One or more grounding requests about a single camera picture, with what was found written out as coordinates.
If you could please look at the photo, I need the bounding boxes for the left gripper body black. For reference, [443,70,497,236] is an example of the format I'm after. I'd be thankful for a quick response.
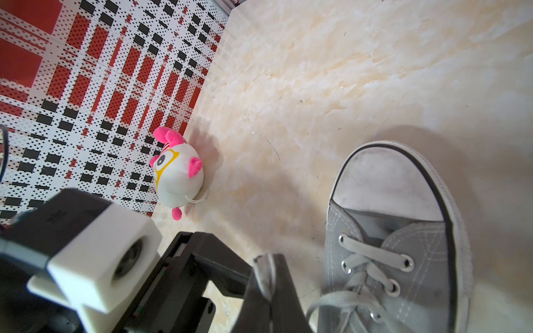
[114,232,252,332]

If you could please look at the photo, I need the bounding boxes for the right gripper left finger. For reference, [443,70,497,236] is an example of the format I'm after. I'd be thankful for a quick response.
[231,262,273,332]

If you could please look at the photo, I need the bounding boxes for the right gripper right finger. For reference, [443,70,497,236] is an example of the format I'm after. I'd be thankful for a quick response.
[271,254,312,333]

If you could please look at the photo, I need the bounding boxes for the grey shoelace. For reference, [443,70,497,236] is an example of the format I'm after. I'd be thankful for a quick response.
[254,233,412,332]

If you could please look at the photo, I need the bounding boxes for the grey canvas sneaker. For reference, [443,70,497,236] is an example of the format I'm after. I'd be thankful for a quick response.
[313,141,473,332]

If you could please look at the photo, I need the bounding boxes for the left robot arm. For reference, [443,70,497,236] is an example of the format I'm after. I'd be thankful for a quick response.
[1,189,251,332]

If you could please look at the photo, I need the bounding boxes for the pink striped plush toy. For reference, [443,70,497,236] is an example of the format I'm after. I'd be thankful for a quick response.
[149,126,204,221]

